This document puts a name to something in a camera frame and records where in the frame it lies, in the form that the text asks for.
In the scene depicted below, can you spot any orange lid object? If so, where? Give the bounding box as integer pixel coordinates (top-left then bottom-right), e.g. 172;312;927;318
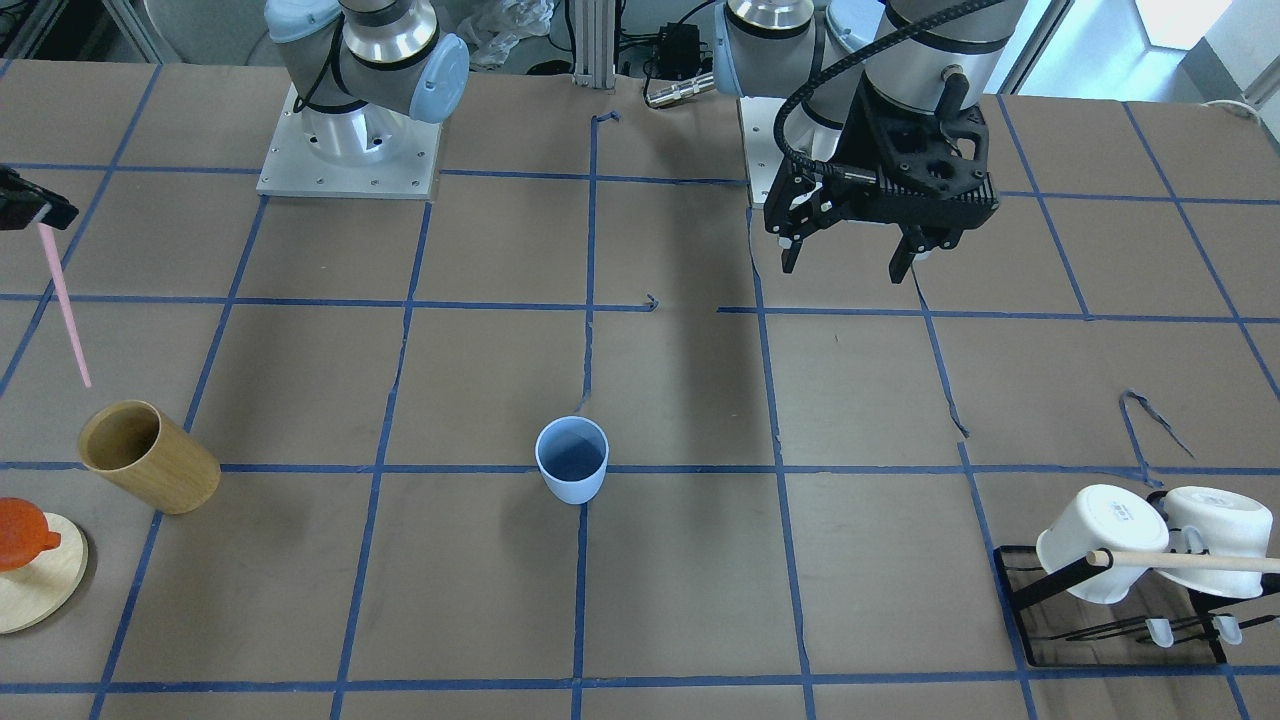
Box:
1;497;61;573

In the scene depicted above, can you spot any round wooden stand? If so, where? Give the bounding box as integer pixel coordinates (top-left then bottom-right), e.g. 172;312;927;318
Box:
1;512;90;635

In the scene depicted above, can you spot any aluminium frame post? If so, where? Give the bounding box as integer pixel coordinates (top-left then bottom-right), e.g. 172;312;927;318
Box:
564;0;620;94

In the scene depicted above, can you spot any black wire mug rack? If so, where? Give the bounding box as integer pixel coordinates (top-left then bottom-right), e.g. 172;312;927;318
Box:
993;489;1277;667

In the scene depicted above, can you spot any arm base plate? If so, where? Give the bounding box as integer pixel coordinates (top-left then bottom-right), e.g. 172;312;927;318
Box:
737;97;842;210
256;87;442;201

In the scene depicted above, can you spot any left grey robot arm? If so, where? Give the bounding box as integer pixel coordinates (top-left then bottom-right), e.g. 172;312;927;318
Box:
712;1;1027;284

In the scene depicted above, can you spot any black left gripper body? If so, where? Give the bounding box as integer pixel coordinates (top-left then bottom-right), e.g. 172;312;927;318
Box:
764;76;1000;241

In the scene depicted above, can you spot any bamboo chopstick holder cup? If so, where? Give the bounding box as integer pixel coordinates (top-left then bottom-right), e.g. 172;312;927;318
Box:
78;400;221;516

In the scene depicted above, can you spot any wooden rack rod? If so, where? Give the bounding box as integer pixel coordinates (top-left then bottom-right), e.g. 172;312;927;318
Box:
1083;548;1280;574

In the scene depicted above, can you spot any white mug near rack end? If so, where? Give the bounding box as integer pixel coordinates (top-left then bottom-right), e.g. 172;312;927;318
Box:
1036;484;1170;573

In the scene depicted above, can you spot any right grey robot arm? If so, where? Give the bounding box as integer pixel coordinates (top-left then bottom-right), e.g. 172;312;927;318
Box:
257;1;470;200

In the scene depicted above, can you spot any white mug far rack end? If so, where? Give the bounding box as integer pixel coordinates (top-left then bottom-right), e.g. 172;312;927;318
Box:
1157;486;1274;600

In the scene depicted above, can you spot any blue plastic cup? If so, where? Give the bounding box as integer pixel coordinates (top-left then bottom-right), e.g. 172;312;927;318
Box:
534;416;611;505

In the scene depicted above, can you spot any pink chopstick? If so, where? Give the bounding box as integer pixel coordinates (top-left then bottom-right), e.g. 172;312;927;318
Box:
36;223;93;389

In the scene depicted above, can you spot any white mug rack end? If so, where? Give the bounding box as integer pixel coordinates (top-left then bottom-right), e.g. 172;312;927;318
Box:
1036;484;1170;573
1157;486;1274;600

